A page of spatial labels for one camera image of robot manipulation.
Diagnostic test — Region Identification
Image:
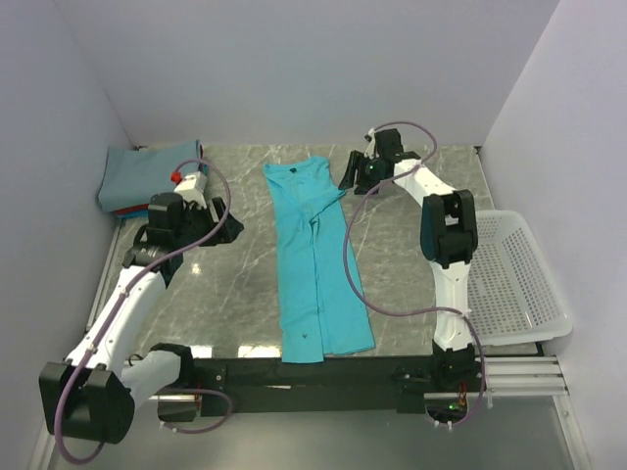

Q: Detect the folded teal t shirt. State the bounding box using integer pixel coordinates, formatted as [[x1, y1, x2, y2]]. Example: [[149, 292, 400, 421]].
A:
[[114, 164, 209, 218]]

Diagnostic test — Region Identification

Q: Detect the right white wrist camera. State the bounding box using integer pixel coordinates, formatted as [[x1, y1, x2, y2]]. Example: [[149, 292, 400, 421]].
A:
[[363, 127, 377, 160]]

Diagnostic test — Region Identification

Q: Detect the purple cable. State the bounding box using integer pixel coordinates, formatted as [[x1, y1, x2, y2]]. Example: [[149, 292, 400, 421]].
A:
[[344, 120, 489, 429], [55, 159, 233, 464]]

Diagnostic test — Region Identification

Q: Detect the folded red t shirt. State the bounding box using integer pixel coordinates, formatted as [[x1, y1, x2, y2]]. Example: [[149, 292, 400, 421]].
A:
[[115, 161, 204, 218]]

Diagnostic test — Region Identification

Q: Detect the turquoise polo shirt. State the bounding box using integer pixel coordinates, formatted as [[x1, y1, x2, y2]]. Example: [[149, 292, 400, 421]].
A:
[[263, 156, 375, 364]]

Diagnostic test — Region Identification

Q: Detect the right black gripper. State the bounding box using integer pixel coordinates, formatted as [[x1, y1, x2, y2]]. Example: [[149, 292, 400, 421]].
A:
[[337, 151, 386, 196]]

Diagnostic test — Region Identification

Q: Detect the aluminium frame rail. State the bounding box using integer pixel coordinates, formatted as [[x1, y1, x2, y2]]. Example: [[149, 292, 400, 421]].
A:
[[486, 356, 569, 398]]

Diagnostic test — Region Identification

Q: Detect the folded grey-blue t shirt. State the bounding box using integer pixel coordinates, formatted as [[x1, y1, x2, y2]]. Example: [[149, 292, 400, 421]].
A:
[[98, 140, 203, 212]]

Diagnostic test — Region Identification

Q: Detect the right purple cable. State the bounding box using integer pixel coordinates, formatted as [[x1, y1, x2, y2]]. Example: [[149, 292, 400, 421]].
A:
[[344, 120, 489, 429]]

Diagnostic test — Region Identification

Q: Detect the black base beam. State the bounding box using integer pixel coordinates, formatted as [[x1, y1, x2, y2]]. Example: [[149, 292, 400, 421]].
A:
[[136, 355, 491, 418]]

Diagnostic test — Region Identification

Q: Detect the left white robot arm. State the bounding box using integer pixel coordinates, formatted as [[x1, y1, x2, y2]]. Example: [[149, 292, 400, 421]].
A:
[[38, 192, 243, 444]]

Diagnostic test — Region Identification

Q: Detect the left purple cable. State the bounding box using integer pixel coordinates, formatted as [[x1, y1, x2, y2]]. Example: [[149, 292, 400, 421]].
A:
[[55, 159, 233, 464]]

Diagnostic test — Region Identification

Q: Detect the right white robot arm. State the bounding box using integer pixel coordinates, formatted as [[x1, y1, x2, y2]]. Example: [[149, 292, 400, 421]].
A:
[[340, 121, 480, 391]]

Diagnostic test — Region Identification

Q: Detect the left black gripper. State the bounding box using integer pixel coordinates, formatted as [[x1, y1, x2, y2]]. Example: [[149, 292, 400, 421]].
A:
[[174, 197, 243, 251]]

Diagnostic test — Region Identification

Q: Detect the white plastic basket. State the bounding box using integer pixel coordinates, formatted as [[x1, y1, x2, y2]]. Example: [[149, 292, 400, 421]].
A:
[[468, 210, 573, 346]]

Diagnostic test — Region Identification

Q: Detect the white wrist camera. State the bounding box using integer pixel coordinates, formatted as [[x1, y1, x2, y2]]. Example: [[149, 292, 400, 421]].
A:
[[170, 171, 208, 207], [363, 127, 377, 160]]

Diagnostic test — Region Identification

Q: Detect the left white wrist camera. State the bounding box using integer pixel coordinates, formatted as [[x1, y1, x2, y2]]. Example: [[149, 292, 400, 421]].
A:
[[170, 171, 208, 207]]

